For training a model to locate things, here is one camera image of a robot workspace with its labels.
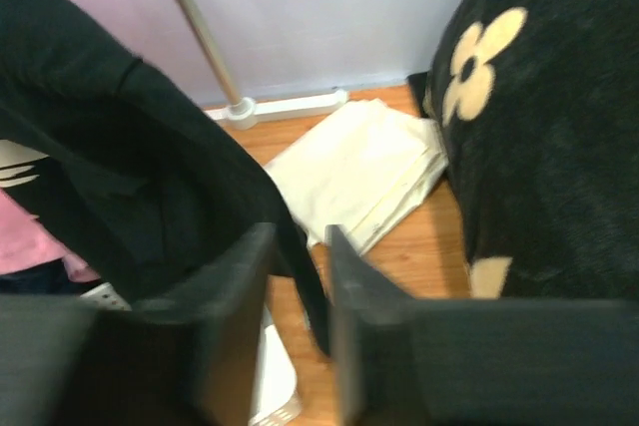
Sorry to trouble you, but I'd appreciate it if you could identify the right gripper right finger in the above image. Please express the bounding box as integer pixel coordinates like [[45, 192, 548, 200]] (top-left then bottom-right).
[[326, 225, 638, 425]]

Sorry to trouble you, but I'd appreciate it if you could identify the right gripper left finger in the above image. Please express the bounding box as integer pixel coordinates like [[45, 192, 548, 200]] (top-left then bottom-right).
[[1, 223, 275, 425]]

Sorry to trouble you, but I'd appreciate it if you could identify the black t shirt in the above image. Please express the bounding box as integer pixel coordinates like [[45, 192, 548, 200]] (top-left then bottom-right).
[[1, 0, 330, 352]]

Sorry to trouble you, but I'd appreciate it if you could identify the metal clothes rack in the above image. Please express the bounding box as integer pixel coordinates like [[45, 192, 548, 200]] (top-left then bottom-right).
[[176, 0, 349, 131]]

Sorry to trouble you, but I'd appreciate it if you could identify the navy blue t shirt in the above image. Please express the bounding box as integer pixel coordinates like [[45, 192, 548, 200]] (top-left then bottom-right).
[[0, 259, 86, 294]]

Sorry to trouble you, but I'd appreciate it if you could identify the pink t shirt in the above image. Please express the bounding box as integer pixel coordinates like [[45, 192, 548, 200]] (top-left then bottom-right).
[[1, 191, 100, 282]]

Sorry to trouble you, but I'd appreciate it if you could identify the white plastic basket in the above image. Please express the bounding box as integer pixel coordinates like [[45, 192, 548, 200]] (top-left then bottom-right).
[[77, 281, 304, 426]]

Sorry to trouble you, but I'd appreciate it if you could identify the folded cream cloth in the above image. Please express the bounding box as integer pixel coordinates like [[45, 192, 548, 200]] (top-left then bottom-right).
[[266, 99, 447, 253]]

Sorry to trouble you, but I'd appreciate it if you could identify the black floral blanket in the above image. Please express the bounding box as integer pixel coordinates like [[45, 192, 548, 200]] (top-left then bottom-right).
[[418, 0, 638, 300]]

